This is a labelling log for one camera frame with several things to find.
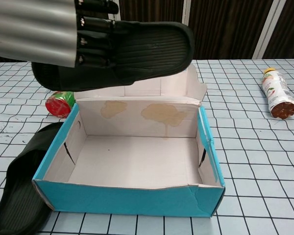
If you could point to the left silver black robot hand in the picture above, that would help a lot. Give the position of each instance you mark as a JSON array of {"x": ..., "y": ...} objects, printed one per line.
[{"x": 34, "y": 31}]

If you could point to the black rubber slipper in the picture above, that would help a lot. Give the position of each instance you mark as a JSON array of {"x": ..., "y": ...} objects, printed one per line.
[
  {"x": 22, "y": 176},
  {"x": 149, "y": 54}
]

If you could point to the blue cardboard shoe box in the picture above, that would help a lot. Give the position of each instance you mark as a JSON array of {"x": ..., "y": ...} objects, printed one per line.
[{"x": 127, "y": 198}]

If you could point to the green chips can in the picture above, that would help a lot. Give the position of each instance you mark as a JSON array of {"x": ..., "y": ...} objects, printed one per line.
[{"x": 58, "y": 106}]

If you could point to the white drink bottle yellow cap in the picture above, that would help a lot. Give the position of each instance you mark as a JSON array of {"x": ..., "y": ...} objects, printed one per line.
[{"x": 276, "y": 90}]

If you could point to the white black grid tablecloth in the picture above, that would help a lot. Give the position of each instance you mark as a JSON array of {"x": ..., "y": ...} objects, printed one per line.
[{"x": 259, "y": 159}]

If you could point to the white partition post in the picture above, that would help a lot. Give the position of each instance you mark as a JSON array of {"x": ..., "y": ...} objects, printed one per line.
[
  {"x": 268, "y": 29},
  {"x": 189, "y": 12}
]

